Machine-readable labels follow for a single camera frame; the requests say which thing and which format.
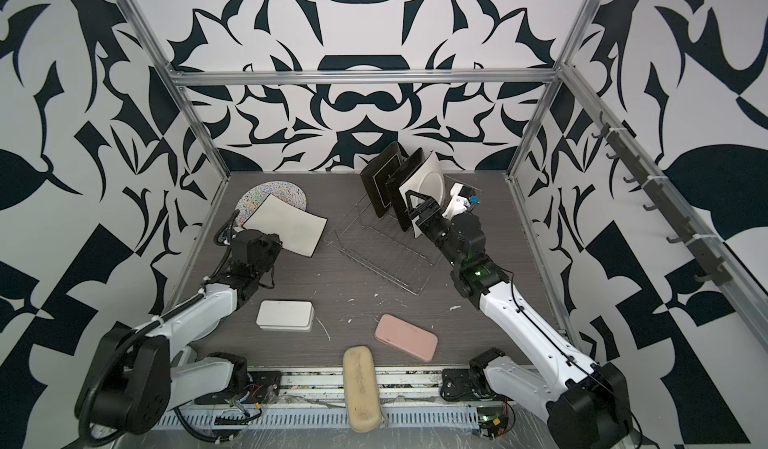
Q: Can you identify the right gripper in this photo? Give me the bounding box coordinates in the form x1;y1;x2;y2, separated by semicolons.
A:
412;189;469;273

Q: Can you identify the round speckled plate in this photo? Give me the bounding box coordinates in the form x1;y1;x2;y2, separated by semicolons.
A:
235;180;307;226

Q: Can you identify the cream square plate black rim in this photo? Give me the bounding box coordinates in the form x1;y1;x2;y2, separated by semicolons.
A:
243;195;327;257

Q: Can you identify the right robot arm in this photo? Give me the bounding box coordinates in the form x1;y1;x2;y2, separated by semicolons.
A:
404;188;634;448

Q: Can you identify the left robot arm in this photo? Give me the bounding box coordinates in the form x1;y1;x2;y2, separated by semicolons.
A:
74;216;283;447

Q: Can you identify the white square plate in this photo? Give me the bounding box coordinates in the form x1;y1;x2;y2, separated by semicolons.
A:
386;148;445;232

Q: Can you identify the large black square plate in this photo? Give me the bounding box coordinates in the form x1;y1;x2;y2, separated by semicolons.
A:
360;141;405;218

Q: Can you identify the white rectangular case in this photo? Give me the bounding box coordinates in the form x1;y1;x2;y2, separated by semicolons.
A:
256;300;314;332

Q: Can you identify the pink rectangular case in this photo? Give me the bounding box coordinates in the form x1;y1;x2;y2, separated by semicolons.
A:
374;314;438;363

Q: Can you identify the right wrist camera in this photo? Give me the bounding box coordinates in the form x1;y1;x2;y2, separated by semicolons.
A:
442;182;479;220

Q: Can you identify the wire dish rack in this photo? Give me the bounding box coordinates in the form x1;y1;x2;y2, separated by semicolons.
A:
328;175;482;295

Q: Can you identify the black wall hook rail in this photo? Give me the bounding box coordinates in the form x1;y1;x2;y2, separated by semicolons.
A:
592;112;733;286

